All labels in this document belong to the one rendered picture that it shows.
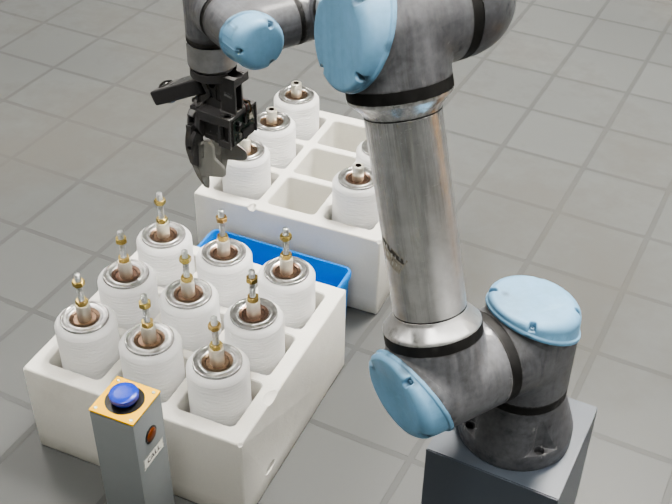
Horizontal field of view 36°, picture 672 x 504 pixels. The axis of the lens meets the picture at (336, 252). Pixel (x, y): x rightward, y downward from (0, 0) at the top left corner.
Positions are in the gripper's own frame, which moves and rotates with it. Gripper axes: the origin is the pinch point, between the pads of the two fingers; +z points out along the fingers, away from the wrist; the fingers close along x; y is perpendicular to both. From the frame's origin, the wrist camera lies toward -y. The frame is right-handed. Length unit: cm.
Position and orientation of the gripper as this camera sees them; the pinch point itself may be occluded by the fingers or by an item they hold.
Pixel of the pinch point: (210, 173)
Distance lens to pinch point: 169.4
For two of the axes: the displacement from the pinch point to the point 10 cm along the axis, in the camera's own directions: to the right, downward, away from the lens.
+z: -0.1, 7.9, 6.2
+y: 8.5, 3.3, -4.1
